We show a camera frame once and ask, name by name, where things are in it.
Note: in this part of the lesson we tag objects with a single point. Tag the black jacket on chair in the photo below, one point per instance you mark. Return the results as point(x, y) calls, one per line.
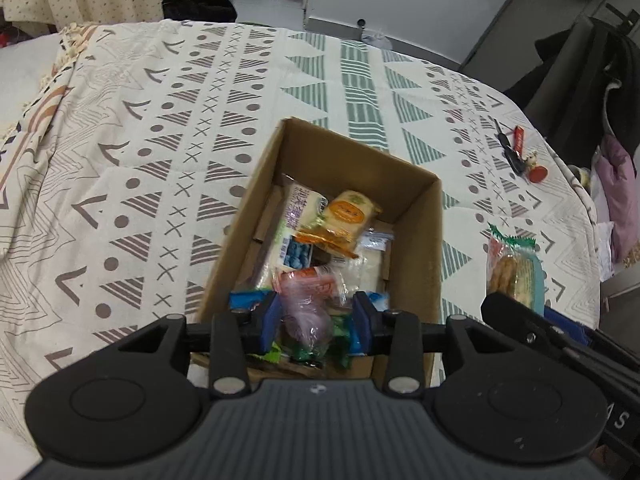
point(586, 87)

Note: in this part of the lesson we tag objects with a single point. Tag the brown cardboard box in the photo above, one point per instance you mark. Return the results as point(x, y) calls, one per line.
point(398, 254)

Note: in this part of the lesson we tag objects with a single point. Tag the purple snack packet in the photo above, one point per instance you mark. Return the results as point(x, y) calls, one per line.
point(308, 324)

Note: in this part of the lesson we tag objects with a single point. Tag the white blueberry snack pack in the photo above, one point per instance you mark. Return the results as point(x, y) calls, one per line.
point(296, 207)

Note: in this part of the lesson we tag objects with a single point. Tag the blue snack packet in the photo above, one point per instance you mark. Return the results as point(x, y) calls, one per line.
point(246, 300)

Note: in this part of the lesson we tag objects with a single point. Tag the orange sausage snack pack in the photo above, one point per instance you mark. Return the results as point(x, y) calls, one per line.
point(312, 284)

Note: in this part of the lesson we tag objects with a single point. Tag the green snack packet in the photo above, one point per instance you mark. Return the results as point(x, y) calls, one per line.
point(333, 350)

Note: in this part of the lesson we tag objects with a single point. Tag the green-edged biscuit snack pack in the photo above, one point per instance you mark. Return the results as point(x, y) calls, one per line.
point(514, 270)

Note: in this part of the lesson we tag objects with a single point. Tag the red strip keychain charm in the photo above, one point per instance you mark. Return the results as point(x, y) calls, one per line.
point(518, 141)

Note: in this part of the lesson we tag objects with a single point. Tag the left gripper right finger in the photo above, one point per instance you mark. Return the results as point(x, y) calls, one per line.
point(394, 340)

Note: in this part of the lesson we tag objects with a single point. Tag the pink pillow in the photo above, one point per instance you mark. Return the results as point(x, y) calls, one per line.
point(615, 170)

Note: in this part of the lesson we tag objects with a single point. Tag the orange cracker snack pack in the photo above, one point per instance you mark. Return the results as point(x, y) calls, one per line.
point(337, 228)

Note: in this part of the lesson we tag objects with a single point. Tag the red round keychain tag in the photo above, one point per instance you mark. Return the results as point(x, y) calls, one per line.
point(537, 174)

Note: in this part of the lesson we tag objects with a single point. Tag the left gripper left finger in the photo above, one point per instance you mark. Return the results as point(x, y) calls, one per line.
point(233, 335)

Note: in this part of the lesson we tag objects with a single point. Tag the patterned white bed blanket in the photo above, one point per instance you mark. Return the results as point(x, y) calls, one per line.
point(126, 151)

